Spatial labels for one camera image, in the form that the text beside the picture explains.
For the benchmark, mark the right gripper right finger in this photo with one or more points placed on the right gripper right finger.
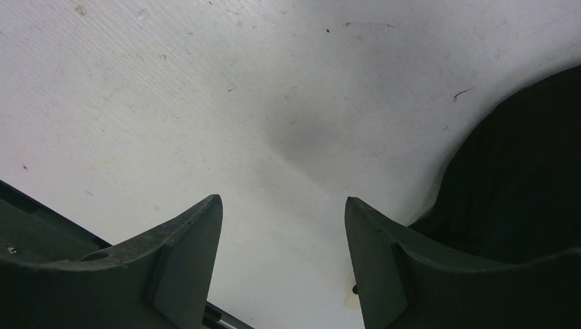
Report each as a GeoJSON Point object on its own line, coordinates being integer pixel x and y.
{"type": "Point", "coordinates": [407, 280]}

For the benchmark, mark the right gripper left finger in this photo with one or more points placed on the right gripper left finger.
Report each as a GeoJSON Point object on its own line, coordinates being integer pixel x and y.
{"type": "Point", "coordinates": [136, 281]}

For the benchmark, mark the black underwear beige waistband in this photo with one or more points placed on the black underwear beige waistband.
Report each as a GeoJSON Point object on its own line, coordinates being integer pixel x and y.
{"type": "Point", "coordinates": [511, 193]}

